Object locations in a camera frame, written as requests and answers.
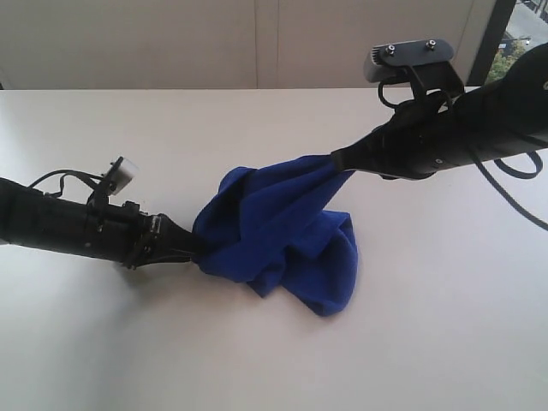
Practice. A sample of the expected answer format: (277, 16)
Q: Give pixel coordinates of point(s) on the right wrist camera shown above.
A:
(425, 65)

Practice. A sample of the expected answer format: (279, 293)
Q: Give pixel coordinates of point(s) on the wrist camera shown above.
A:
(119, 175)
(425, 65)

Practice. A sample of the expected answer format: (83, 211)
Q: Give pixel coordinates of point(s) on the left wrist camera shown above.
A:
(119, 175)

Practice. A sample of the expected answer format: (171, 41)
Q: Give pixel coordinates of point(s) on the blue towel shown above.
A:
(270, 228)

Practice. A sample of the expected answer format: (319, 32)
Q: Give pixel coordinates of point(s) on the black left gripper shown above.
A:
(132, 238)

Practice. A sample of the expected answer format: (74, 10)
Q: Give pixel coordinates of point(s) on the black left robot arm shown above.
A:
(29, 218)

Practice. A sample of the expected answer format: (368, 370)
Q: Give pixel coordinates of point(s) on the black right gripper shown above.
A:
(418, 137)

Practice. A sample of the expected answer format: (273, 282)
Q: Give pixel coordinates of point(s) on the black window frame post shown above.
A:
(490, 40)

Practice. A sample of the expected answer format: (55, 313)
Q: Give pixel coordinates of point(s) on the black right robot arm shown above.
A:
(504, 118)

